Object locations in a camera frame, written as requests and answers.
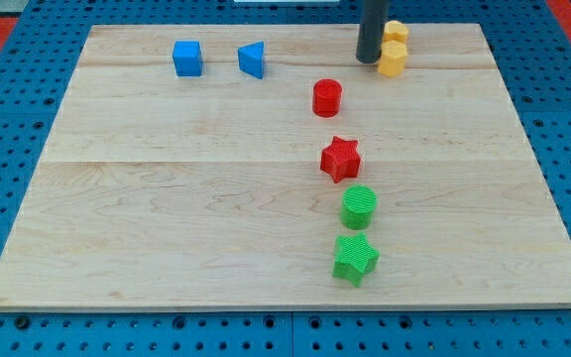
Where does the blue triangle block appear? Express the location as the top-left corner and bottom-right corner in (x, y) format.
(237, 42), (265, 79)

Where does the red star block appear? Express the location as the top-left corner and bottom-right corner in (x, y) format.
(320, 136), (361, 183)

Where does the green cylinder block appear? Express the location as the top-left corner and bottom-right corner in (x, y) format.
(339, 185), (378, 230)

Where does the red cylinder block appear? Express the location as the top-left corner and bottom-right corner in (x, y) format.
(312, 78), (342, 118)

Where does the wooden board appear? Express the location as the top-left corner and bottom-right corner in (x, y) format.
(0, 24), (571, 312)

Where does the green star block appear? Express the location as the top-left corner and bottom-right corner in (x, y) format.
(332, 233), (380, 287)

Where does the blue cube block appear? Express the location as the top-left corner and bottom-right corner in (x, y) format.
(172, 41), (203, 76)

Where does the front yellow hexagon block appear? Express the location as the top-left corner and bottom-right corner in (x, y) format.
(378, 40), (408, 77)

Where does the yellow hexagon block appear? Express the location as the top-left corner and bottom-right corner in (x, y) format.
(378, 40), (408, 77)
(383, 20), (409, 44)

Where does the rear yellow hexagon block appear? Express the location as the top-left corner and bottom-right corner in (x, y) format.
(383, 20), (409, 44)

